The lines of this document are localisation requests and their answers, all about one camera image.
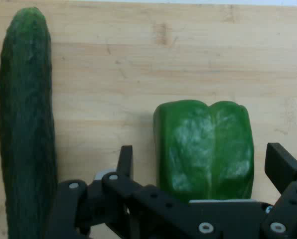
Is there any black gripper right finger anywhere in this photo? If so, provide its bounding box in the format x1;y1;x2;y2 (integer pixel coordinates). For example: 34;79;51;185
260;143;297;239

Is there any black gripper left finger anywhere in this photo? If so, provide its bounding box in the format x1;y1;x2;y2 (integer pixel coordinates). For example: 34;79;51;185
42;145;223;239

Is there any green bell pepper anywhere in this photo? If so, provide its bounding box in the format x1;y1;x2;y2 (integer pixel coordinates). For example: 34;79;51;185
152;99;255;204

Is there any long dark green cucumber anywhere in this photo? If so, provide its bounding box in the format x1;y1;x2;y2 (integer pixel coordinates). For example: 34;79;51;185
0;6;58;239

